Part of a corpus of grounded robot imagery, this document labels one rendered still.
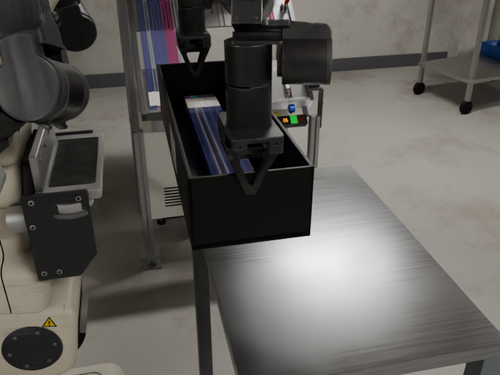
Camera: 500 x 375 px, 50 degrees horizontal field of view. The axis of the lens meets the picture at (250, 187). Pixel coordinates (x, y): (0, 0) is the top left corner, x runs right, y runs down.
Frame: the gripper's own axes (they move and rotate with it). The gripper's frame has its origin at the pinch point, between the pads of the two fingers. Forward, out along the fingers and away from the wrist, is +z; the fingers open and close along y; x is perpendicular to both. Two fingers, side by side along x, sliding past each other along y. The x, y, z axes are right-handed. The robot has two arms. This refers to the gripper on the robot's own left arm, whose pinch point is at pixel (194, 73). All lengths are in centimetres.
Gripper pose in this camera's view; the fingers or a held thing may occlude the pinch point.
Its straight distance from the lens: 125.0
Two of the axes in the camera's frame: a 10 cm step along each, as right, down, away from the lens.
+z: 0.1, 8.8, 4.8
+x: -9.8, 1.1, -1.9
